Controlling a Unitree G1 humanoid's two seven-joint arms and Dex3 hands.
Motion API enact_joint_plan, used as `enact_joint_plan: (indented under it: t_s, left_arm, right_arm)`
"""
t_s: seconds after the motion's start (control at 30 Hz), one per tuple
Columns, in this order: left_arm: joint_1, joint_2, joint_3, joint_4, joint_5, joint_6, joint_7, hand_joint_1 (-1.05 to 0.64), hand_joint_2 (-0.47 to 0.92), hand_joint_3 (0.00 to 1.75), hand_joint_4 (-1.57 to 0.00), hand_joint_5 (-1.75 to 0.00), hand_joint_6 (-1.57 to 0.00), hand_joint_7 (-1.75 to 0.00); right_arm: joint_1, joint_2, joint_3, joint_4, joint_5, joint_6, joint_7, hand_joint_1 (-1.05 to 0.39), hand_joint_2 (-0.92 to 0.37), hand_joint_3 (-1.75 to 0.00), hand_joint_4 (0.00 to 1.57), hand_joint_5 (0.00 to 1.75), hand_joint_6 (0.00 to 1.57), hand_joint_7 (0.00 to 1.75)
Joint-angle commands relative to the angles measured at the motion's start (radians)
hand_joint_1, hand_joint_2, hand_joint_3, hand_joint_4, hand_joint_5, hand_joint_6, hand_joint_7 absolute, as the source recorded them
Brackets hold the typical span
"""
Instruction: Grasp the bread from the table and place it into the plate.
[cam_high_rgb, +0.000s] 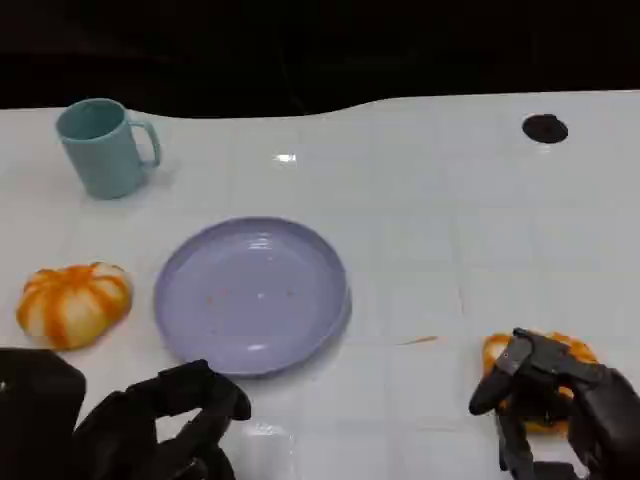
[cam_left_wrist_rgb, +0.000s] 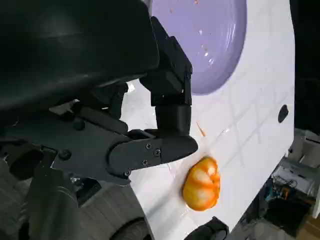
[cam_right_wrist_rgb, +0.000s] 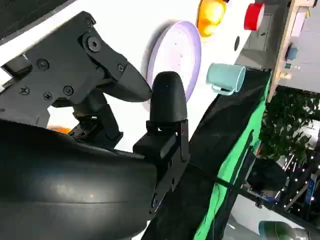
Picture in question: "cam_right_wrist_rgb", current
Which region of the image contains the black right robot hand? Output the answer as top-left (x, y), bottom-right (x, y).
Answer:
top-left (0, 11), bottom-right (191, 240)

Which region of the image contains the orange and white bread roll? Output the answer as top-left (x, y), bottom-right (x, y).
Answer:
top-left (48, 125), bottom-right (73, 135)
top-left (196, 0), bottom-right (228, 44)

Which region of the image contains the black cloth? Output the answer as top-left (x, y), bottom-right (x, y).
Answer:
top-left (141, 69), bottom-right (272, 240)

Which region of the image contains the green cloth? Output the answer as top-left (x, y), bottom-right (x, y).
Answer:
top-left (193, 72), bottom-right (273, 240)

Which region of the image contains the lilac plate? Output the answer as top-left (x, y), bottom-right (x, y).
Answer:
top-left (146, 20), bottom-right (202, 111)

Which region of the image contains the pale green mug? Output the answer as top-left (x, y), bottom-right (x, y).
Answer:
top-left (206, 62), bottom-right (247, 97)

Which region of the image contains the black machine box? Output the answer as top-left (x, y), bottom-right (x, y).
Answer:
top-left (246, 156), bottom-right (288, 192)

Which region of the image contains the grey round machine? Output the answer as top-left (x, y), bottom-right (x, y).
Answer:
top-left (258, 219), bottom-right (320, 240)

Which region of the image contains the green leafy plant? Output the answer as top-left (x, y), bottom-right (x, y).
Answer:
top-left (258, 87), bottom-right (320, 173)

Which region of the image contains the red tape roll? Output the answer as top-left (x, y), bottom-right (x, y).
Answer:
top-left (243, 2), bottom-right (266, 32)

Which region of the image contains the pale wooden desk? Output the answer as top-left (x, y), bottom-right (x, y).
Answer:
top-left (266, 0), bottom-right (320, 103)

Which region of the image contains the small blue box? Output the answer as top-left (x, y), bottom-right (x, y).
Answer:
top-left (287, 44), bottom-right (299, 60)

